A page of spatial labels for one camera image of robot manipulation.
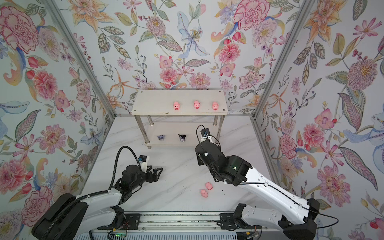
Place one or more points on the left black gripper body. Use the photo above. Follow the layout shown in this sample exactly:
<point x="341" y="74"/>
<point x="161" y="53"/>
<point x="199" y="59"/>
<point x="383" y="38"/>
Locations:
<point x="141" y="178"/>

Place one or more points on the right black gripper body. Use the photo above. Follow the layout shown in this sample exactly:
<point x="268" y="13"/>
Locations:
<point x="200" y="162"/>

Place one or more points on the pink pig toy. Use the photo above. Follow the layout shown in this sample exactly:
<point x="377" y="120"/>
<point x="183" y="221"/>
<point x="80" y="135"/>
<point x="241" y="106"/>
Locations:
<point x="204" y="193"/>
<point x="197" y="104"/>
<point x="209" y="186"/>
<point x="176" y="106"/>
<point x="215" y="106"/>

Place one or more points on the small purple kuromi toy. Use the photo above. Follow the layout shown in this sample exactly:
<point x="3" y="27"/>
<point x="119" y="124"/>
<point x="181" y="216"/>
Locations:
<point x="161" y="137"/>

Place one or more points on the purple black kuromi toy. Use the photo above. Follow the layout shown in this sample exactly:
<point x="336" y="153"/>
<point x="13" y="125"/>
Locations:
<point x="182" y="137"/>

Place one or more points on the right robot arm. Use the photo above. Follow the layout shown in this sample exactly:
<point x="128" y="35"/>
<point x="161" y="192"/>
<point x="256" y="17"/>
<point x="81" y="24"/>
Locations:
<point x="292" y="215"/>

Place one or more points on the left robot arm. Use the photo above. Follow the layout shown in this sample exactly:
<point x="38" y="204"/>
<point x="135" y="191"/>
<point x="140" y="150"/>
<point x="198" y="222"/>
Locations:
<point x="71" y="216"/>

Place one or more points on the white two-tier shelf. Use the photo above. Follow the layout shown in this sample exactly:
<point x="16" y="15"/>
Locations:
<point x="179" y="103"/>

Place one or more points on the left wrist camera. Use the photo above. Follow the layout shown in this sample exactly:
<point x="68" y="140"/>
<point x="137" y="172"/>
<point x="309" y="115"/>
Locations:
<point x="143" y="162"/>

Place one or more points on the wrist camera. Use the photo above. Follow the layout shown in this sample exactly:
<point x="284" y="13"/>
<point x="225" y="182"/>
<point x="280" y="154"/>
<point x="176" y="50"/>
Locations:
<point x="143" y="162"/>
<point x="206" y="135"/>

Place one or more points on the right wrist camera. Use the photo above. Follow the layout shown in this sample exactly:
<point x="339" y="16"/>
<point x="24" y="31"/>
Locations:
<point x="206" y="135"/>

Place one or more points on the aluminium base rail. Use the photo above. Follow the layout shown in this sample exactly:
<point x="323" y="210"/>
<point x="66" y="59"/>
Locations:
<point x="192" y="222"/>

